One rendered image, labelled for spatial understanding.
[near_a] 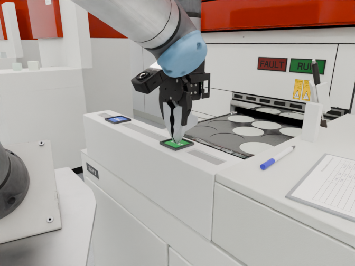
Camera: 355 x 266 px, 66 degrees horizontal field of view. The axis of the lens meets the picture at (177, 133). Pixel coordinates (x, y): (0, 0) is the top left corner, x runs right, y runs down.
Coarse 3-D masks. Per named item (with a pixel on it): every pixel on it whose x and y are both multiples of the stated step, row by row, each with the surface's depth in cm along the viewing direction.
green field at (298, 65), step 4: (292, 60) 94; (296, 60) 93; (300, 60) 92; (304, 60) 91; (308, 60) 91; (292, 64) 95; (296, 64) 94; (300, 64) 93; (304, 64) 92; (308, 64) 91; (320, 64) 88; (292, 68) 95; (296, 68) 94; (300, 68) 93; (304, 68) 92; (308, 68) 91; (320, 68) 88; (320, 72) 88
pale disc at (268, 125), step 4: (252, 124) 96; (256, 124) 96; (260, 124) 96; (264, 124) 96; (268, 124) 96; (272, 124) 96; (276, 124) 96; (264, 128) 92; (268, 128) 92; (272, 128) 92; (276, 128) 92
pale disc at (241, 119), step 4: (232, 116) 107; (236, 116) 107; (240, 116) 107; (244, 116) 107; (232, 120) 101; (236, 120) 101; (240, 120) 101; (244, 120) 101; (248, 120) 101; (252, 120) 101
